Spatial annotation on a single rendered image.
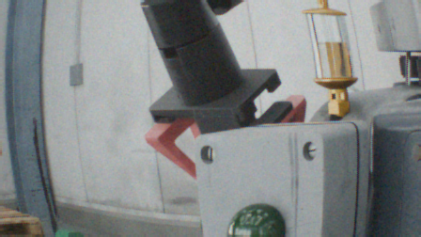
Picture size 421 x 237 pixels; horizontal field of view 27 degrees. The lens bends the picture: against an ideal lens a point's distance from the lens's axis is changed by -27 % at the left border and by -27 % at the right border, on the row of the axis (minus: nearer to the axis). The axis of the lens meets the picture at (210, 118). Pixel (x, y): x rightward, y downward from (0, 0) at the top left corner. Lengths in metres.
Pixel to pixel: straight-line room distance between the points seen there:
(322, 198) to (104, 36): 8.02
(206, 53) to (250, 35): 6.46
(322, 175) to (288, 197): 0.02
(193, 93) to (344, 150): 0.48
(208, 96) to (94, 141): 7.71
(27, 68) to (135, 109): 1.49
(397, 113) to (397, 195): 0.04
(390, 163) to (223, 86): 0.46
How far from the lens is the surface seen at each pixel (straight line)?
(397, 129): 0.48
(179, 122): 1.00
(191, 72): 0.92
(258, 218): 0.46
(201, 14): 0.91
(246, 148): 0.48
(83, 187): 8.88
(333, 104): 0.54
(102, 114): 8.50
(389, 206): 0.49
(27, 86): 9.07
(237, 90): 0.93
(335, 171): 0.46
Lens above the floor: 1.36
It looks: 3 degrees down
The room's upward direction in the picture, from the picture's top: 5 degrees counter-clockwise
